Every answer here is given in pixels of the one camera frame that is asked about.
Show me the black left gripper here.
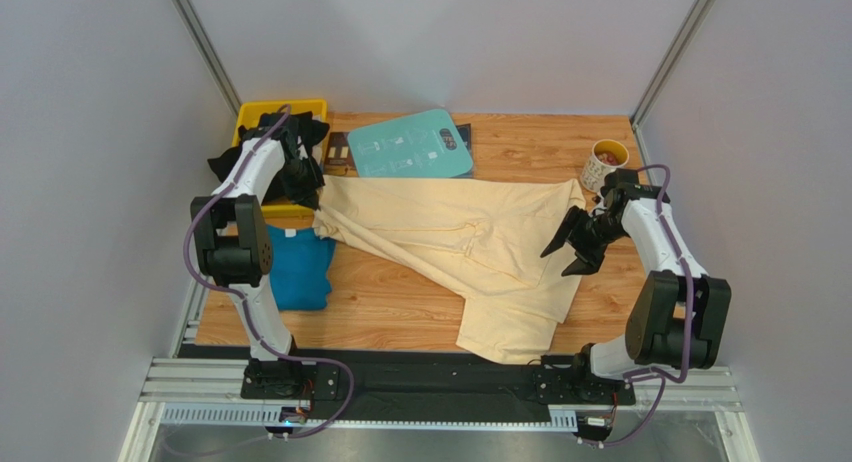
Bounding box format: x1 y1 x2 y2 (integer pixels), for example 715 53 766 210
277 155 323 212

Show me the blue t-shirt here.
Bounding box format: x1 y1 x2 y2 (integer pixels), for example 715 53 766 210
267 225 336 311

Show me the cream t-shirt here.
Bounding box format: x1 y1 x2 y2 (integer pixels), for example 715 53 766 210
313 176 586 364

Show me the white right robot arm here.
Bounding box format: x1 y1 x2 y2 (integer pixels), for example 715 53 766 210
542 182 731 382

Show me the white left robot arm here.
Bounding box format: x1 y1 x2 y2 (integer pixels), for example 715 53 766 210
183 136 308 389

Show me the black t-shirt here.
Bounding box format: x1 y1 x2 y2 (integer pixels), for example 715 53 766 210
206 111 331 206

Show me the dark Edward Tulane book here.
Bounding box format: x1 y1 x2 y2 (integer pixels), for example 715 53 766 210
323 132 358 177

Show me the yellow plastic bin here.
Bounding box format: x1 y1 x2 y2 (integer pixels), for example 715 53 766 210
232 99 330 219

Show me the white patterned mug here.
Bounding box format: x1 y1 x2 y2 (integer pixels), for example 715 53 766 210
580 139 630 193

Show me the teal folding board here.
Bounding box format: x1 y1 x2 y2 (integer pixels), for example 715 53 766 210
346 109 474 179

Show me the dark blue book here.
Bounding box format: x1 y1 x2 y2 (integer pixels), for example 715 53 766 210
456 124 475 178

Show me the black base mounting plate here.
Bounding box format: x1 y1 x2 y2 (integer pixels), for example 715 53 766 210
176 343 706 424

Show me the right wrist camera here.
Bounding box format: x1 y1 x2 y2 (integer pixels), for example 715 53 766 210
600 168 663 207

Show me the left aluminium frame post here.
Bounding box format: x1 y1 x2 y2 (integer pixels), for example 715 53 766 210
171 0 242 116

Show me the aluminium frame post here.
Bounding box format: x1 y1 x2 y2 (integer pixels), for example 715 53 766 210
171 0 242 116
630 0 716 130

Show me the aluminium front frame rail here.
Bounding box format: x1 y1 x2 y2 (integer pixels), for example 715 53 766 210
140 351 742 432

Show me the right aluminium frame post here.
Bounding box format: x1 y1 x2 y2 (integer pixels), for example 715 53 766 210
630 0 716 130

